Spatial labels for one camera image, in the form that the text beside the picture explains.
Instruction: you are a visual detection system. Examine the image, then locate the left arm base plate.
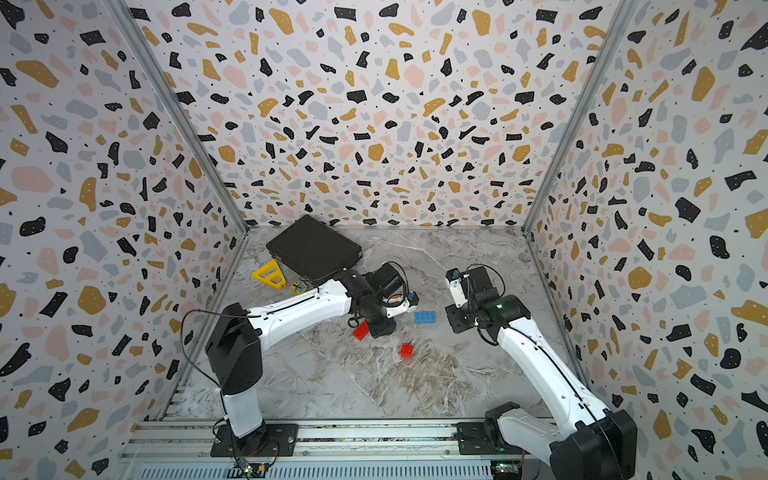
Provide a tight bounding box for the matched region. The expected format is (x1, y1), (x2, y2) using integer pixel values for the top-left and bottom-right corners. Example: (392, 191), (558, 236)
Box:
(210, 421), (299, 458)

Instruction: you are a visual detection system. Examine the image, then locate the aluminium rail frame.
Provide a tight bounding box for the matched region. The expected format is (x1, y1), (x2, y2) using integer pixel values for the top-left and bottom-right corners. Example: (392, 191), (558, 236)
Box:
(116, 418), (554, 479)

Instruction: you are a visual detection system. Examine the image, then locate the red long lego brick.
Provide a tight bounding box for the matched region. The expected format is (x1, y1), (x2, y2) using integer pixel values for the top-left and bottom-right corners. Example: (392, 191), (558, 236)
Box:
(353, 321), (370, 341)

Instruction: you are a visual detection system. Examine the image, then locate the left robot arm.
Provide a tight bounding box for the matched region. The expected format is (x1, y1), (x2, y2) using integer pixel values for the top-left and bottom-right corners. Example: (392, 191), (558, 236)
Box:
(205, 262), (420, 441)

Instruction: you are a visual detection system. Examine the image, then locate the yellow triangle piece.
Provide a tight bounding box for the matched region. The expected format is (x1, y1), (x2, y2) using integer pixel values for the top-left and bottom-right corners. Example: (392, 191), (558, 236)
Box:
(252, 260), (286, 290)

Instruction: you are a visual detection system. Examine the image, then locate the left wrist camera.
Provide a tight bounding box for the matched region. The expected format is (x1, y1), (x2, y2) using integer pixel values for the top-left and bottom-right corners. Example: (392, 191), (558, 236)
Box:
(373, 261), (419, 318)

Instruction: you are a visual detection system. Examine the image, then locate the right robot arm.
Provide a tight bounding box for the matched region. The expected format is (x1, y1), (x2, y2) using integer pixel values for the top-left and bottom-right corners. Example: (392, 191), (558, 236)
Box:
(445, 264), (638, 479)

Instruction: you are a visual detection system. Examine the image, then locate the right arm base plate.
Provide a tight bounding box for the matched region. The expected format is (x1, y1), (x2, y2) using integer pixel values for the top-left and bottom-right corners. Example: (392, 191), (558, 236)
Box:
(453, 421), (523, 455)

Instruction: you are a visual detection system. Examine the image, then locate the small yellow round piece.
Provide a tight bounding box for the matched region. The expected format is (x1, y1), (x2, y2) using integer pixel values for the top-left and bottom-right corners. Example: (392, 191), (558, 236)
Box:
(291, 282), (308, 295)

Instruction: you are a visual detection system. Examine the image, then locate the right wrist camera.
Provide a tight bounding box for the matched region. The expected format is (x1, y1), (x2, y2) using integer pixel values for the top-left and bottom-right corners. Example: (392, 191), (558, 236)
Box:
(445, 268), (468, 309)

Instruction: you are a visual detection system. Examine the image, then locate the black flat case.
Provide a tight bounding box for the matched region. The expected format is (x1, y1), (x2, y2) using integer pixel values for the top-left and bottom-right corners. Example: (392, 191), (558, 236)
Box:
(266, 215), (363, 285)

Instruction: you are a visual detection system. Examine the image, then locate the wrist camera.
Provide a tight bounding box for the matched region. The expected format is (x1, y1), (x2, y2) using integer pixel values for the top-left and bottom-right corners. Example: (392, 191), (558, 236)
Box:
(373, 261), (419, 318)
(445, 268), (468, 309)

